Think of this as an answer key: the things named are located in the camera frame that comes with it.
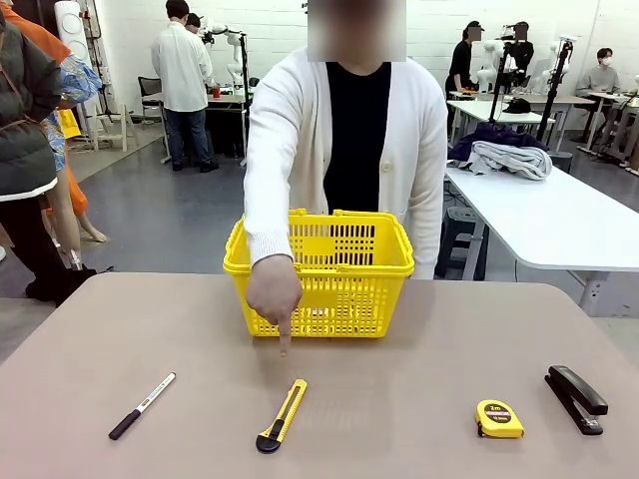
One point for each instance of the person's right hand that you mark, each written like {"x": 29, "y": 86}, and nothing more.
{"x": 274, "y": 292}

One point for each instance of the yellow black utility knife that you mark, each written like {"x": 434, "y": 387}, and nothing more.
{"x": 287, "y": 411}

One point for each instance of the black stapler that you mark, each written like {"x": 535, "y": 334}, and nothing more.
{"x": 574, "y": 394}

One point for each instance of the person's right forearm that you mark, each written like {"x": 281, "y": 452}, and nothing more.
{"x": 267, "y": 224}

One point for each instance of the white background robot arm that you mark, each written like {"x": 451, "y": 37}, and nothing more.
{"x": 551, "y": 65}
{"x": 234, "y": 70}
{"x": 486, "y": 75}

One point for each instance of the person's left forearm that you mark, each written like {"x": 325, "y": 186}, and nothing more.
{"x": 429, "y": 234}

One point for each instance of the yellow plastic shopping basket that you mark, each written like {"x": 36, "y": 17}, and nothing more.
{"x": 319, "y": 299}

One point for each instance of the person in white cardigan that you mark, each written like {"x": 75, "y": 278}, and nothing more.
{"x": 359, "y": 125}

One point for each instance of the person in white shirt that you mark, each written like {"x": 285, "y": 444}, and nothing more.
{"x": 182, "y": 70}

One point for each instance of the dark haired person in black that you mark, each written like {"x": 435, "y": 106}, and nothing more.
{"x": 193, "y": 21}

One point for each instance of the standing person in black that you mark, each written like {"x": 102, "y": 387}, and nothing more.
{"x": 459, "y": 65}

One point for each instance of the person in grey vest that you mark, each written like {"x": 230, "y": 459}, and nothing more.
{"x": 25, "y": 125}

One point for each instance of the person in black with cap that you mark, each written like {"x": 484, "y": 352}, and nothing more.
{"x": 524, "y": 55}

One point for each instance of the seated person in grey sweater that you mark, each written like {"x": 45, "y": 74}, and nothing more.
{"x": 596, "y": 80}

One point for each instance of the black white marker pen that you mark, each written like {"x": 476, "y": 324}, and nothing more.
{"x": 142, "y": 405}

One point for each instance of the dark background desk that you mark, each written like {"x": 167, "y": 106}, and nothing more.
{"x": 224, "y": 125}

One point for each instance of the grey plastic stool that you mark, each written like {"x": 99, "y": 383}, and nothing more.
{"x": 456, "y": 239}

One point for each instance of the mannequin in orange clothing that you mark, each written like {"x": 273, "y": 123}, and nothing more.
{"x": 67, "y": 214}

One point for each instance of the white wooden stand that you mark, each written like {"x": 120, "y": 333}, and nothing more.
{"x": 122, "y": 125}

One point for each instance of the black office chair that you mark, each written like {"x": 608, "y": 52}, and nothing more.
{"x": 150, "y": 97}

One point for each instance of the yellow tape measure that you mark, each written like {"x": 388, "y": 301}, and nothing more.
{"x": 499, "y": 421}

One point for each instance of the yellow bag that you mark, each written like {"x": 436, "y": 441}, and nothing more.
{"x": 69, "y": 124}

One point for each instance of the pile of clothes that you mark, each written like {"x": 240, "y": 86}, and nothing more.
{"x": 494, "y": 134}

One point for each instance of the grey clothes pile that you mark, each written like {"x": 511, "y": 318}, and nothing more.
{"x": 514, "y": 159}

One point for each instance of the white background table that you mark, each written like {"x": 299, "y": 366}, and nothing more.
{"x": 479, "y": 110}

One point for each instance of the large white table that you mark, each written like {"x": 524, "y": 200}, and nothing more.
{"x": 549, "y": 219}

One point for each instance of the black tripod stand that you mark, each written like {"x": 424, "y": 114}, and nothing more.
{"x": 499, "y": 90}
{"x": 554, "y": 95}

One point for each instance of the black cap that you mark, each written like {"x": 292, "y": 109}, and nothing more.
{"x": 517, "y": 106}

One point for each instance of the white tower appliance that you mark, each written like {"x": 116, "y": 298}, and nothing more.
{"x": 70, "y": 25}

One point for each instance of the brown topped background table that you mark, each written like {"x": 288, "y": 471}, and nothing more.
{"x": 559, "y": 100}

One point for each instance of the white background desk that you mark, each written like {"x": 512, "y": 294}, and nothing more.
{"x": 604, "y": 95}

